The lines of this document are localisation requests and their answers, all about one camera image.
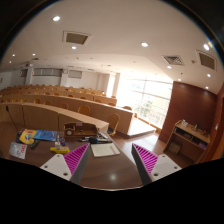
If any white paper notebook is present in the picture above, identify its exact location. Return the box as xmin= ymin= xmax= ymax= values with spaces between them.
xmin=91 ymin=143 xmax=120 ymax=157

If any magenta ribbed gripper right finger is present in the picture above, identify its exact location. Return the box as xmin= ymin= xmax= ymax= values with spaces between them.
xmin=131 ymin=144 xmax=181 ymax=185

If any black gooseneck microphone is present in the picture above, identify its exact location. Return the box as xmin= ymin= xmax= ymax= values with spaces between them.
xmin=5 ymin=105 xmax=19 ymax=134

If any white and red packet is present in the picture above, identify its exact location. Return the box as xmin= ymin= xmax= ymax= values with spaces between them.
xmin=9 ymin=142 xmax=27 ymax=159

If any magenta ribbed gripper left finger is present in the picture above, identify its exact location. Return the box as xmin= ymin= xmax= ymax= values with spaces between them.
xmin=41 ymin=143 xmax=90 ymax=184

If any wooden chair front right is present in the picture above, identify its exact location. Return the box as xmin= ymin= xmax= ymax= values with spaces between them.
xmin=107 ymin=113 xmax=120 ymax=136

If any yellow snack bag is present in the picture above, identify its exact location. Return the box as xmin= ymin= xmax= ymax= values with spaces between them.
xmin=19 ymin=129 xmax=36 ymax=145

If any front curved wooden desk row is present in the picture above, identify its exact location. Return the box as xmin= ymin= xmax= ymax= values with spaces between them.
xmin=0 ymin=102 xmax=108 ymax=131

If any wooden lectern cabinet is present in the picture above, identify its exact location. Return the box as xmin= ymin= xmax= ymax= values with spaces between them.
xmin=164 ymin=120 xmax=210 ymax=163

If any yellow power strip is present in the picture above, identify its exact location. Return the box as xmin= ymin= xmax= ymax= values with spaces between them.
xmin=50 ymin=146 xmax=70 ymax=154

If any cardboard box in cabinet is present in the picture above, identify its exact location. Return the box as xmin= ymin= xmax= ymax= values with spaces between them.
xmin=168 ymin=142 xmax=181 ymax=154

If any black remote control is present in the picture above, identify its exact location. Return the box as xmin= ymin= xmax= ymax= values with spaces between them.
xmin=30 ymin=140 xmax=39 ymax=149

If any dark blue pen case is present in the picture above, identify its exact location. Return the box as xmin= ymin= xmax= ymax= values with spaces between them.
xmin=89 ymin=137 xmax=112 ymax=144

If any wooden desk organizer box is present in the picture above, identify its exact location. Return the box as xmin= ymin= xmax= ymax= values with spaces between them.
xmin=64 ymin=122 xmax=98 ymax=137

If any blue plastic packet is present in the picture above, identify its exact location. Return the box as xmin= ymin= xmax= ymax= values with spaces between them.
xmin=34 ymin=130 xmax=57 ymax=141

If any wooden chair second row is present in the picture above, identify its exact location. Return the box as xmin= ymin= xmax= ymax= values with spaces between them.
xmin=78 ymin=105 xmax=90 ymax=116

